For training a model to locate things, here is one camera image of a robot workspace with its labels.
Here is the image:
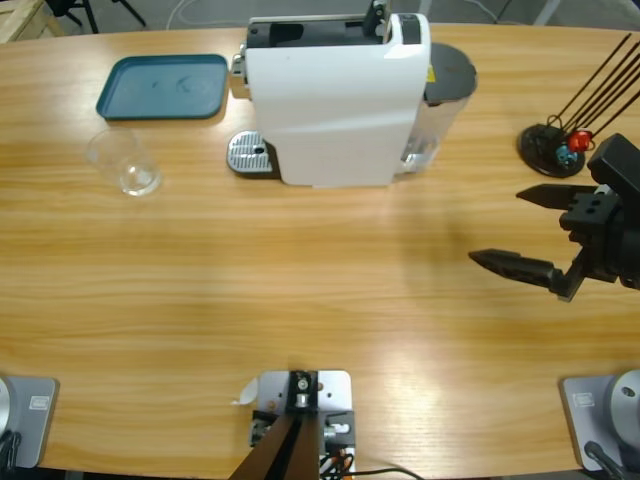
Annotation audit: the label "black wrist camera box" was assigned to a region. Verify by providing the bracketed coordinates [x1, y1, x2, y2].
[587, 133, 640, 201]

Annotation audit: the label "white paper tag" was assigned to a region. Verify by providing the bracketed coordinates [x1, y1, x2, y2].
[229, 377, 260, 407]

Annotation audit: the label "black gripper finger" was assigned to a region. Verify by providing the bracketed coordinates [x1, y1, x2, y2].
[515, 183, 621, 231]
[468, 248, 592, 302]

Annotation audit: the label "clear water tank dark lid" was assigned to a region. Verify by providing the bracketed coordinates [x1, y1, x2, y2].
[397, 42, 479, 176]

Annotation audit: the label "white floor cable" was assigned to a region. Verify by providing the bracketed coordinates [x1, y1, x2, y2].
[472, 0, 501, 24]
[166, 0, 249, 29]

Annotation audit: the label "teal plastic tray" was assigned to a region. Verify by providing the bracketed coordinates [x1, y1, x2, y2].
[94, 53, 230, 122]

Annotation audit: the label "clear glass cup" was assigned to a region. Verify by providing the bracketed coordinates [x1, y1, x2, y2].
[84, 127, 164, 197]

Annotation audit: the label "light wooden crate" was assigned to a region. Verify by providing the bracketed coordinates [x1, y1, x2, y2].
[0, 0, 67, 45]

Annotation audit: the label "white capsule coffee machine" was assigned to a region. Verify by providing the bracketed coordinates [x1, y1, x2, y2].
[233, 0, 432, 191]

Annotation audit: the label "black base cable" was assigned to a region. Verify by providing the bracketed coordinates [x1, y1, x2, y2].
[583, 440, 626, 480]
[0, 430, 24, 470]

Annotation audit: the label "orange cable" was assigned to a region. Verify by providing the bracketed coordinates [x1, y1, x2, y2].
[319, 447, 354, 474]

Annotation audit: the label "thin black cable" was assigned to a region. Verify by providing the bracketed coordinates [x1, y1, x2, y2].
[349, 466, 426, 480]

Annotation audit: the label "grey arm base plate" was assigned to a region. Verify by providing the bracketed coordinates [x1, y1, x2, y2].
[558, 368, 640, 472]
[0, 374, 60, 470]

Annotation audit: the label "black stand legs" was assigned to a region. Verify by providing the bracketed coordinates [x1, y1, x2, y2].
[47, 0, 149, 29]

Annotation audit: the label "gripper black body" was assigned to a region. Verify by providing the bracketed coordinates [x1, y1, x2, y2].
[568, 198, 640, 292]

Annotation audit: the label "black capsule holder with rods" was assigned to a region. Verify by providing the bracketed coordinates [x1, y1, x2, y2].
[517, 32, 640, 179]

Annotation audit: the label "white block with dark post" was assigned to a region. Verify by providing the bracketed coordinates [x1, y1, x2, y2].
[229, 368, 357, 480]

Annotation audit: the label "metal drip tray grille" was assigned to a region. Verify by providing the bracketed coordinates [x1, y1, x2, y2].
[227, 129, 276, 176]

